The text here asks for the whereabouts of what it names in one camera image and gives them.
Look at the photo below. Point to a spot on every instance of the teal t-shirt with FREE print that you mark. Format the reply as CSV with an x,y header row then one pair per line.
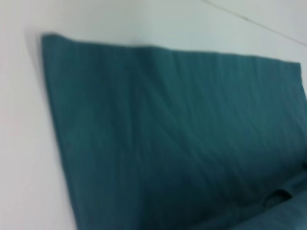
x,y
168,131

